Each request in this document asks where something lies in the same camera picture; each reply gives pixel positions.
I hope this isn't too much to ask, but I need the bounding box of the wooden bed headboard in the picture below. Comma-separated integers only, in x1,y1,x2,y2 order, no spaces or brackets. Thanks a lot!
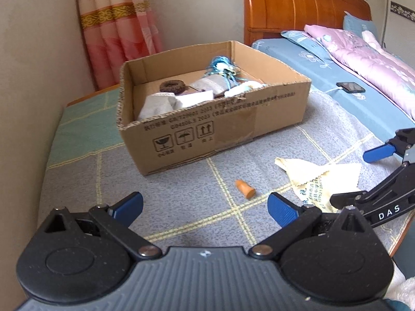
243,0,371,46

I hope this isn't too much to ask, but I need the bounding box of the cream hair scrunchie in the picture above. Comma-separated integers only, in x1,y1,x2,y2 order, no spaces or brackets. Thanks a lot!
224,80,265,98

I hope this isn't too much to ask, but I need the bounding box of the white cloth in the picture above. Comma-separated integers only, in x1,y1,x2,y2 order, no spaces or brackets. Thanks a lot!
175,90,214,110

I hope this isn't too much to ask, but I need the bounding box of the floral pouch with teal cord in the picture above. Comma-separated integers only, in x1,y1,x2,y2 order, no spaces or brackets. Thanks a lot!
204,55,249,90

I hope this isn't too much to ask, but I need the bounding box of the grey lace sachet pillow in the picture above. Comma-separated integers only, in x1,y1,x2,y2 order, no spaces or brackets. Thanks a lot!
189,74,229,95

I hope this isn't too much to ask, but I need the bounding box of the orange finger cot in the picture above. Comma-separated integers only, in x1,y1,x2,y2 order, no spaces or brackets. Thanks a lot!
235,179,256,199

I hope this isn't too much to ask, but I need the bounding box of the black smartphone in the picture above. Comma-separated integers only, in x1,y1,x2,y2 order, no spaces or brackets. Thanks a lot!
336,82,366,94

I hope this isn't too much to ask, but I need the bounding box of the pink patterned curtain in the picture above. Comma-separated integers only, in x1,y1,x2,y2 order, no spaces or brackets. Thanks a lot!
77,0,162,90

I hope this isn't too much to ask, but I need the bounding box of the blue floral bed sheet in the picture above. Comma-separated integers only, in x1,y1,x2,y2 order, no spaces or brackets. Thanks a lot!
252,30,414,140

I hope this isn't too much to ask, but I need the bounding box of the pink floral quilt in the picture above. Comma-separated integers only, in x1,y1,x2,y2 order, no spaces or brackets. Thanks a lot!
305,25,414,118

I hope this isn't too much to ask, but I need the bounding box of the brown hair scrunchie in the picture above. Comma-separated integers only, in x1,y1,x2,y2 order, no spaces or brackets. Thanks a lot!
159,79,186,95

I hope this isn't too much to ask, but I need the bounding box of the blue pillow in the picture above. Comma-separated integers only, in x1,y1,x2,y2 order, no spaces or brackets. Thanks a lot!
343,11,379,40

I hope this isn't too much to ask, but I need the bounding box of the open cardboard box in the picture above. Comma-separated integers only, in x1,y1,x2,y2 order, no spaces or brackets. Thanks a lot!
117,41,311,175

